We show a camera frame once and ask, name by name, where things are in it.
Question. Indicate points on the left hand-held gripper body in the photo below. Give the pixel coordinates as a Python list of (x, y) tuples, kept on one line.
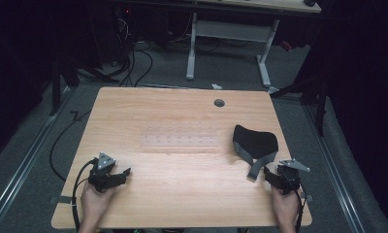
[(102, 174)]

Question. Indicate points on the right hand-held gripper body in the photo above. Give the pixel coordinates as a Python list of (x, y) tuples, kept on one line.
[(289, 176)]

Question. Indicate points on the black cloth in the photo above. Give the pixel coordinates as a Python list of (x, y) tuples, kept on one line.
[(255, 142)]

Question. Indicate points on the person's right hand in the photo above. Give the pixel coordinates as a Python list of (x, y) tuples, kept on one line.
[(284, 205)]

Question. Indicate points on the grey tape piece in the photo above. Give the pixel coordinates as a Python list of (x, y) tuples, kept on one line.
[(61, 199), (308, 197)]

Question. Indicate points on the transparent plastic strip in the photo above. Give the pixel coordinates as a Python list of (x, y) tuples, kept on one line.
[(179, 140)]

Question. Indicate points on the black metal stand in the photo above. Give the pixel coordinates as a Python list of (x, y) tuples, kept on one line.
[(58, 81), (315, 100)]

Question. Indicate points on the grey round table grommet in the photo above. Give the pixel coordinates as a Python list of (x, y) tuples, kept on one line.
[(219, 103)]

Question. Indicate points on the white paper scrap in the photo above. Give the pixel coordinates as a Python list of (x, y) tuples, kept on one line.
[(216, 86)]

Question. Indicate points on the small red object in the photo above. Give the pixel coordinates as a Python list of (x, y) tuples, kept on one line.
[(286, 45)]

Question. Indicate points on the desk with white metal legs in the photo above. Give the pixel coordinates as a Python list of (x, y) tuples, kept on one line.
[(231, 30)]

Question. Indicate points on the metal floor rail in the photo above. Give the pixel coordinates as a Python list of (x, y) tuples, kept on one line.
[(332, 168), (24, 165)]

